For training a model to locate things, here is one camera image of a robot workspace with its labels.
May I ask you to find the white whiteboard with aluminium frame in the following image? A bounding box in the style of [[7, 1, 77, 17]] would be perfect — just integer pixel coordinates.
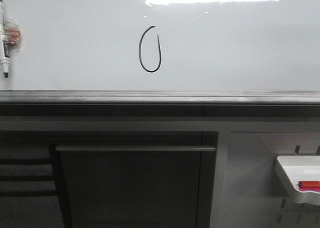
[[0, 0, 320, 104]]

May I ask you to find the white plastic tray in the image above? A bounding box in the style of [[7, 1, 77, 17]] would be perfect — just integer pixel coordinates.
[[275, 155, 320, 206]]

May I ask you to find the dark cabinet door with handle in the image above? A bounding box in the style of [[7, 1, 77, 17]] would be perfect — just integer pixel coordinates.
[[49, 131, 218, 228]]

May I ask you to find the red eraser block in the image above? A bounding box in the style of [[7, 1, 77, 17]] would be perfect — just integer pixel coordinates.
[[298, 180, 320, 190]]

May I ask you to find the dark slatted rack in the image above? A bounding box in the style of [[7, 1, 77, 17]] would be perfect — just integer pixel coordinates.
[[0, 143, 57, 198]]

